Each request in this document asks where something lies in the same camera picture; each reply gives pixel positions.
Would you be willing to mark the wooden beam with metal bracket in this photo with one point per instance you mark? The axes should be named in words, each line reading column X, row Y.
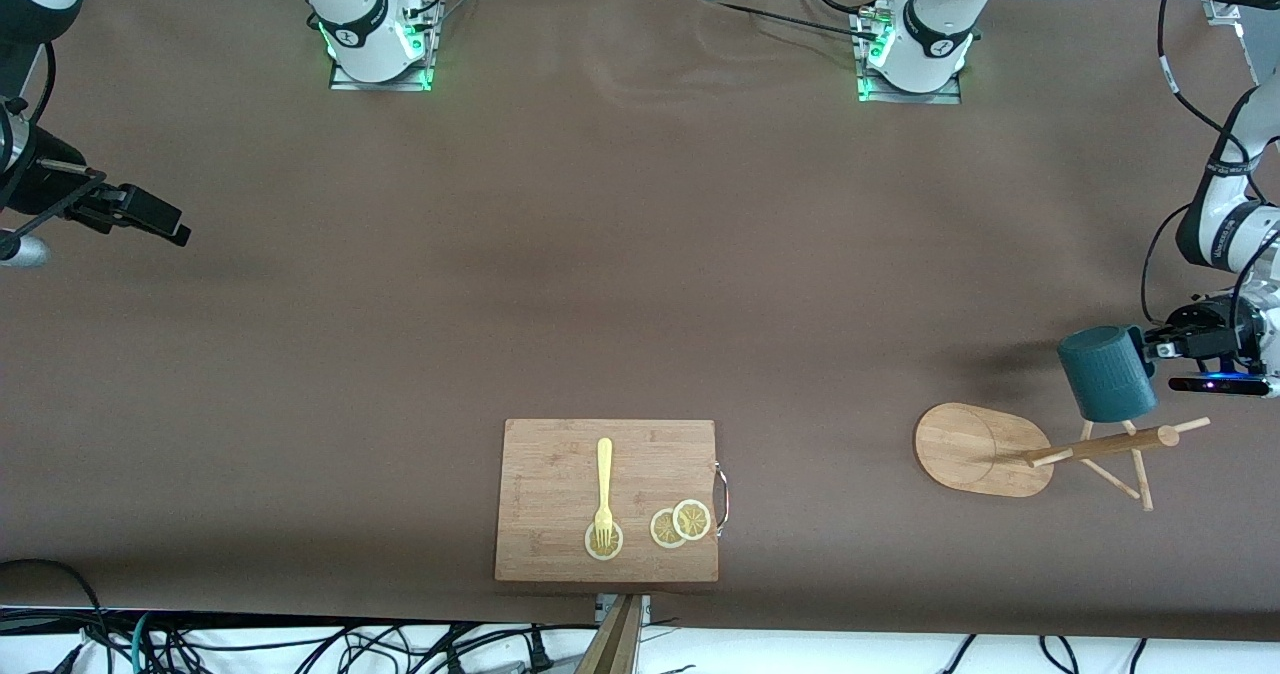
column 615, row 649

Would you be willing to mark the yellow plastic fork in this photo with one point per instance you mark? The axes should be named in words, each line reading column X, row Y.
column 604, row 474

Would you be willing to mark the black power plug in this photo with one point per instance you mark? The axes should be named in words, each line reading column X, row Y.
column 540, row 654

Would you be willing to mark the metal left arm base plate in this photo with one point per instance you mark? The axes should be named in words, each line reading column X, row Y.
column 945, row 96

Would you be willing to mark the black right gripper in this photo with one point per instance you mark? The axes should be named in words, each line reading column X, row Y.
column 42, row 182

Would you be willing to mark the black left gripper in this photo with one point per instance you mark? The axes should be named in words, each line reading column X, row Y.
column 1213, row 336

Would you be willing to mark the lemon slice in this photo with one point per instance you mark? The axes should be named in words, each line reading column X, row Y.
column 692, row 520
column 604, row 554
column 660, row 532

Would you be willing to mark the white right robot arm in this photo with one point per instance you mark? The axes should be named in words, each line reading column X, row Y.
column 350, row 14

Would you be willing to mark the wooden cup rack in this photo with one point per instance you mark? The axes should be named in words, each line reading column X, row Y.
column 970, row 449

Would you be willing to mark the wooden cutting board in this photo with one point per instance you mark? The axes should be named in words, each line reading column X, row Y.
column 550, row 494

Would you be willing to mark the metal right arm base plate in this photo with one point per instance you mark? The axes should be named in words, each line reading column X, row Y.
column 428, row 44

